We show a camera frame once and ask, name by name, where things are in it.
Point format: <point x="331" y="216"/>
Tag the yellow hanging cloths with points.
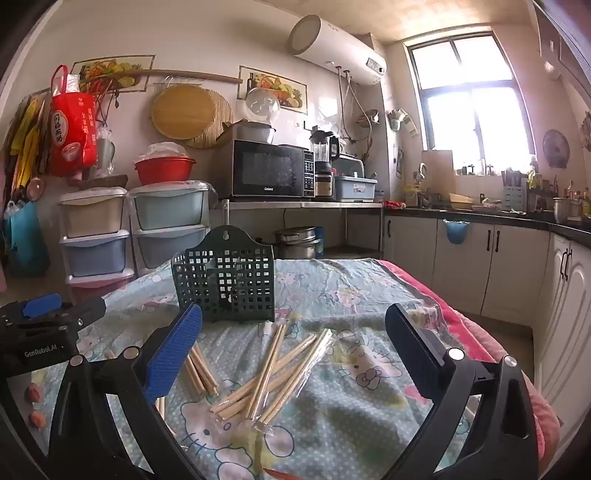
<point x="25" y="134"/>

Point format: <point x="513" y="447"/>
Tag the drawer tower with blue drawers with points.
<point x="171" y="221"/>

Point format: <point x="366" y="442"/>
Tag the grey pot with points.
<point x="254" y="133"/>

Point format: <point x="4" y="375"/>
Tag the clear dome lid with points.
<point x="263" y="104"/>

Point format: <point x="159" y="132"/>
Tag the black blender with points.
<point x="323" y="161"/>

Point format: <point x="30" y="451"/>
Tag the decorative wall plate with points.
<point x="556" y="147"/>

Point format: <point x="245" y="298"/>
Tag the fruit picture wall tile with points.
<point x="286" y="90"/>
<point x="115" y="69"/>

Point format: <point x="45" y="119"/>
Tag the round bamboo board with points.
<point x="184" y="113"/>

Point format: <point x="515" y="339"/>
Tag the pink quilt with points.
<point x="466" y="332"/>

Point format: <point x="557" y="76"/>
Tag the wooden cutting board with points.
<point x="436" y="170"/>

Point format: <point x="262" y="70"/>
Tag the steel shelf table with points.
<point x="300" y="204"/>

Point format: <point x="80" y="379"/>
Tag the red shopping bag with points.
<point x="71" y="129"/>

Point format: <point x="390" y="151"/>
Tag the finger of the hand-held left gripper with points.
<point x="90" y="309"/>
<point x="41" y="307"/>

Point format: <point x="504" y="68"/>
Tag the stacked steel pots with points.
<point x="298" y="242"/>

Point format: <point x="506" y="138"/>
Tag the green plastic utensil holder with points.
<point x="221" y="281"/>

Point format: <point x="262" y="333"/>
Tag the white plastic cover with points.
<point x="164" y="150"/>

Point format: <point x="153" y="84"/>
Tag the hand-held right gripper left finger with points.
<point x="173" y="353"/>

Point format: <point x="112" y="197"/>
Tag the white base cabinets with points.
<point x="485" y="267"/>

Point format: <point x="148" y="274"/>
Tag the pile of wooden chopsticks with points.
<point x="272" y="364"/>

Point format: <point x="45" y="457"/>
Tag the white water heater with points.
<point x="337" y="46"/>

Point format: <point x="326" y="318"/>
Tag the kitchen window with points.
<point x="466" y="101"/>

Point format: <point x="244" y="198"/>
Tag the red plastic basin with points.
<point x="165" y="170"/>

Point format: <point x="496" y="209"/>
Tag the drawer tower with pink drawer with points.
<point x="94" y="235"/>

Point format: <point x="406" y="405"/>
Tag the dark kitchen countertop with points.
<point x="508" y="220"/>

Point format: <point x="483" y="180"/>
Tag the blue hanging bag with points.
<point x="25" y="240"/>

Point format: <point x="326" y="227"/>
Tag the round woven mat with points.
<point x="219" y="131"/>

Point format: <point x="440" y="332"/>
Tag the grey dish rack box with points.
<point x="355" y="188"/>

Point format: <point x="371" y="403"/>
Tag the steel pot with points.
<point x="565" y="211"/>

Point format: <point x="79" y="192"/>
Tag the cartoon printed tablecloth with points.
<point x="332" y="415"/>

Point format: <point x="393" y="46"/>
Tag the black microwave oven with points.
<point x="272" y="170"/>

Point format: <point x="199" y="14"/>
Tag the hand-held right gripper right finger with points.
<point x="415" y="350"/>

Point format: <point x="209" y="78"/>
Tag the white wall holder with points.
<point x="399" y="120"/>

